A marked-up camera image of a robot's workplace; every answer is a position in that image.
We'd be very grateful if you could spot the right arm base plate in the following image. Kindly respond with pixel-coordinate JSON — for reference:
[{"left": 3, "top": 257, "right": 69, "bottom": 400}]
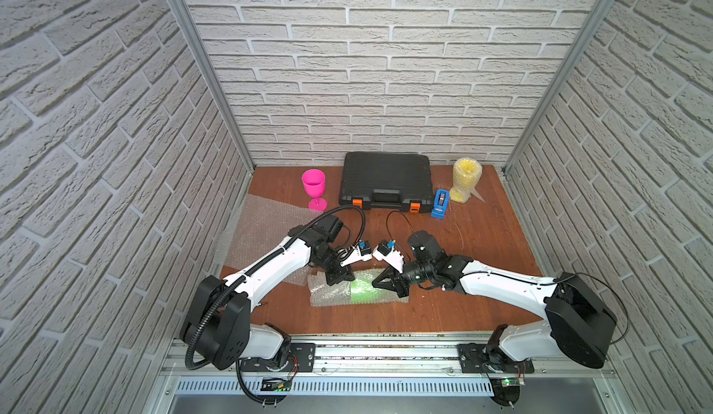
[{"left": 456, "top": 343, "right": 535, "bottom": 375}]

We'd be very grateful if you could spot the blue tape dispenser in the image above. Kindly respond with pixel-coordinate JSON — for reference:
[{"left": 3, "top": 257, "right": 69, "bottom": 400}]
[{"left": 431, "top": 189, "right": 450, "bottom": 220}]

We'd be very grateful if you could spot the green plastic wine glass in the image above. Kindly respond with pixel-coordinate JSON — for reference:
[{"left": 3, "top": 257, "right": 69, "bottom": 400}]
[{"left": 349, "top": 280, "right": 388, "bottom": 304}]

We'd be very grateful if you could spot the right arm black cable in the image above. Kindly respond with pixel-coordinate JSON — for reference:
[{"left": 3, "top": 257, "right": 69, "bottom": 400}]
[{"left": 385, "top": 210, "right": 631, "bottom": 345}]

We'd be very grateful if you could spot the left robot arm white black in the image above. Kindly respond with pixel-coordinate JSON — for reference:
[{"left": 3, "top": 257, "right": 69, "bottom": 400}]
[{"left": 179, "top": 215, "right": 354, "bottom": 371}]

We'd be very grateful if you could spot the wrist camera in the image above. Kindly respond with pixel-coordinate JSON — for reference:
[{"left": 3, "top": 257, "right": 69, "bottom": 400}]
[
  {"left": 341, "top": 241, "right": 372, "bottom": 267},
  {"left": 372, "top": 239, "right": 406, "bottom": 274}
]

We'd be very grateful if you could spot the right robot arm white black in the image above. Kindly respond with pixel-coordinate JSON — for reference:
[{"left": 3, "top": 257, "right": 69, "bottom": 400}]
[{"left": 372, "top": 230, "right": 618, "bottom": 372}]

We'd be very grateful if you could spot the yellow plastic wine glass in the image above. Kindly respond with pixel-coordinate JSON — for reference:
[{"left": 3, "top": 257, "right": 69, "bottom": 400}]
[{"left": 449, "top": 157, "right": 484, "bottom": 204}]

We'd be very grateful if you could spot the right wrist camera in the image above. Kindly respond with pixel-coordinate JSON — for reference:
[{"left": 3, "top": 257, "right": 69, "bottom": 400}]
[{"left": 372, "top": 239, "right": 406, "bottom": 274}]

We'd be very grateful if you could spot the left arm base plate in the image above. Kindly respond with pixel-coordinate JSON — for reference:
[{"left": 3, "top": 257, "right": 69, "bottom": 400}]
[{"left": 240, "top": 343, "right": 317, "bottom": 373}]

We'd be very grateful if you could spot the black plastic tool case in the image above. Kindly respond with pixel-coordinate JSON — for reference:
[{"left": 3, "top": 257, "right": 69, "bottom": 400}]
[{"left": 339, "top": 151, "right": 434, "bottom": 213}]

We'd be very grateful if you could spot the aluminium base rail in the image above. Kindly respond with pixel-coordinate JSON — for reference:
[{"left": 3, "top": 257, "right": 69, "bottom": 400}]
[{"left": 159, "top": 332, "right": 616, "bottom": 397}]

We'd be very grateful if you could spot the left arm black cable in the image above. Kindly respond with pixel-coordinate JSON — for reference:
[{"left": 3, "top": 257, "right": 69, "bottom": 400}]
[{"left": 185, "top": 204, "right": 367, "bottom": 371}]

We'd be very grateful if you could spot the pink plastic wine glass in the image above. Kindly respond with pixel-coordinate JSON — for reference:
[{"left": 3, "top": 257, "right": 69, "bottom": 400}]
[{"left": 301, "top": 169, "right": 328, "bottom": 212}]

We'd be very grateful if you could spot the bubble wrap stack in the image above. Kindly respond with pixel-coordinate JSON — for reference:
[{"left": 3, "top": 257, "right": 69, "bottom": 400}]
[{"left": 212, "top": 194, "right": 319, "bottom": 276}]

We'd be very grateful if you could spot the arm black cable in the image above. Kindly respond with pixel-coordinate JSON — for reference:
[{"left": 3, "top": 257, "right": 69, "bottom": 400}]
[
  {"left": 385, "top": 210, "right": 631, "bottom": 345},
  {"left": 185, "top": 204, "right": 367, "bottom": 371}
]

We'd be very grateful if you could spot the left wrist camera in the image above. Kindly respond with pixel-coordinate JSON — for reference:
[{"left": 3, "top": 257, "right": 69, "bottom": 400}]
[{"left": 341, "top": 241, "right": 372, "bottom": 267}]

